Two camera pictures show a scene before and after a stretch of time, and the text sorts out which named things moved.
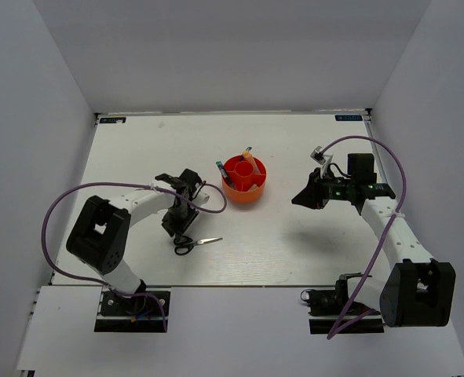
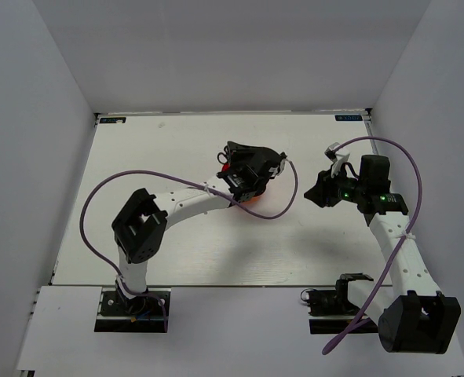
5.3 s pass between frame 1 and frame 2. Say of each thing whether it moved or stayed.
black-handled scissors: moved
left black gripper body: moved
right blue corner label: stayed
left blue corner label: stayed
